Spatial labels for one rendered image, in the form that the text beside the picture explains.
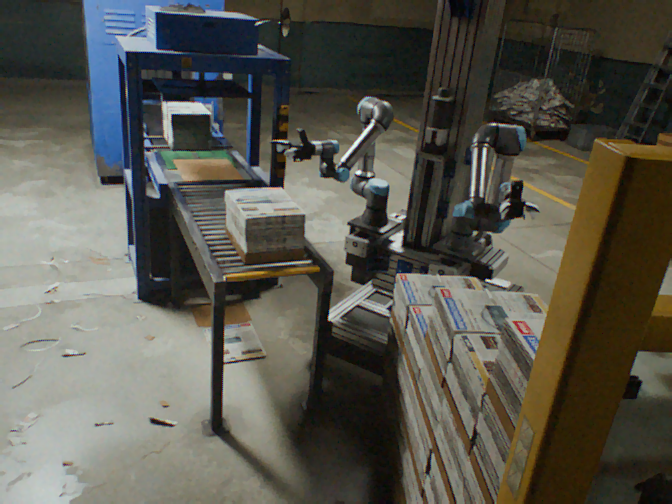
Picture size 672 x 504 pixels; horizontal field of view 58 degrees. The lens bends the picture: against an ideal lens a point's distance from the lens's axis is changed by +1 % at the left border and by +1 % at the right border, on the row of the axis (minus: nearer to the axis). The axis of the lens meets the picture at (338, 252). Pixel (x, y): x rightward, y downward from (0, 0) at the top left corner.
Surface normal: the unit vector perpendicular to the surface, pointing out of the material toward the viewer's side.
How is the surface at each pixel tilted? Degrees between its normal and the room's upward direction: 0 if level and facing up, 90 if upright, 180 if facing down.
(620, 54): 90
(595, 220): 90
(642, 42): 90
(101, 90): 90
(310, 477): 0
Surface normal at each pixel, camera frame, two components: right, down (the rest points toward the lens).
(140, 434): 0.09, -0.91
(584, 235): -0.99, -0.05
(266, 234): 0.39, 0.41
